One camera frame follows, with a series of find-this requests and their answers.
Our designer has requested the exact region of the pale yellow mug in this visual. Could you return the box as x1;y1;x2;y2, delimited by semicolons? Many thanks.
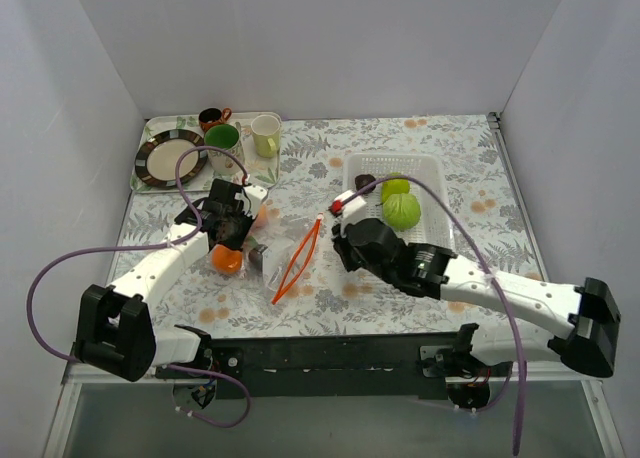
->
250;114;281;158

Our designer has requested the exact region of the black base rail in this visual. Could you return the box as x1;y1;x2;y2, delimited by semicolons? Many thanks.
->
155;329;509;400

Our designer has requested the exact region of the fake red peach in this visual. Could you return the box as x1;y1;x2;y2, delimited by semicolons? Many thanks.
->
253;204;278;229

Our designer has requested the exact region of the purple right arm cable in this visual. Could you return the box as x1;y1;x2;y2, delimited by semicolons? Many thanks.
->
329;175;529;457

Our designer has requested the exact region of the fake orange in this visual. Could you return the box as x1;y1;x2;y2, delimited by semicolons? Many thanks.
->
211;245;243;275

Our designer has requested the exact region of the clear zip top bag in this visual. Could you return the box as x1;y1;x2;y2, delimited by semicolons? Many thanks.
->
243;213;324;305

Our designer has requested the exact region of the floral tablecloth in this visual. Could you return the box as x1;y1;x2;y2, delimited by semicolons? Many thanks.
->
109;114;551;338

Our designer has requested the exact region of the fake dark purple plum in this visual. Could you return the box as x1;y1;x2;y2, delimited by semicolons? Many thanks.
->
354;174;376;195

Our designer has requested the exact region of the white plastic basket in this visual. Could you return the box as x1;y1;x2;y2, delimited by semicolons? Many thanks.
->
339;152;458;259

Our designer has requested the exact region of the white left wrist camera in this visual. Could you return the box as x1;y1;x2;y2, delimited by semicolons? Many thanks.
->
240;184;268;219

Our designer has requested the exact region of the fake green cabbage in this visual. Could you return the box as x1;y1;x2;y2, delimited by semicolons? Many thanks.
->
382;193;422;231

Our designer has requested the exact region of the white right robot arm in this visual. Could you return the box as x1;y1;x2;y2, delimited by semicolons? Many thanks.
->
331;218;621;378

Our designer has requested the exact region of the brown striped plate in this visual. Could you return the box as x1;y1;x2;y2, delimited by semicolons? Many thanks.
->
134;129;204;189

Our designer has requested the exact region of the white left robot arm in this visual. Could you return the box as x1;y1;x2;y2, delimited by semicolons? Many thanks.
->
73;179;268;382

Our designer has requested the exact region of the fake green lime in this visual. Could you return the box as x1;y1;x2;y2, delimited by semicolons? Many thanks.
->
380;173;410;204

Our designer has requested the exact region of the green floral mug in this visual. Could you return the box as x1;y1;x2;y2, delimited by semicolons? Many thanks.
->
204;124;245;176

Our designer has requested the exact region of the small brown orange cup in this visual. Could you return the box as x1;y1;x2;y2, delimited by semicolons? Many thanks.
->
198;108;232;133

